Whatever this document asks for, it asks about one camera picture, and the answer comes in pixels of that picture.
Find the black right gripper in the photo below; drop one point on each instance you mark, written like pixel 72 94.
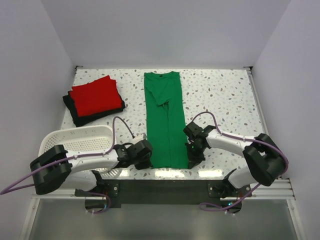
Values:
pixel 193 160

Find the aluminium front rail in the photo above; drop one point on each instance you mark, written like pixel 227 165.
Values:
pixel 280 188

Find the white plastic basket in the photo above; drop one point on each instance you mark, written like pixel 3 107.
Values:
pixel 89 144

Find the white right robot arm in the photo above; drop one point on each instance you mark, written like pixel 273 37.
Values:
pixel 265 162

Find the folded red t shirt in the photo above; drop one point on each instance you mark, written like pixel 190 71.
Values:
pixel 95 97

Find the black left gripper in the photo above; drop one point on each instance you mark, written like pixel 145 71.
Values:
pixel 146 164

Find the folded black t shirt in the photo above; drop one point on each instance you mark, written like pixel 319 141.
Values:
pixel 81 121

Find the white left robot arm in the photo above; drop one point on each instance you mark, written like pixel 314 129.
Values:
pixel 52 168

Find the green t shirt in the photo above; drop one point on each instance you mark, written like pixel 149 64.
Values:
pixel 165 120

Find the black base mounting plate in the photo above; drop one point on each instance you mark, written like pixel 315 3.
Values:
pixel 160 192

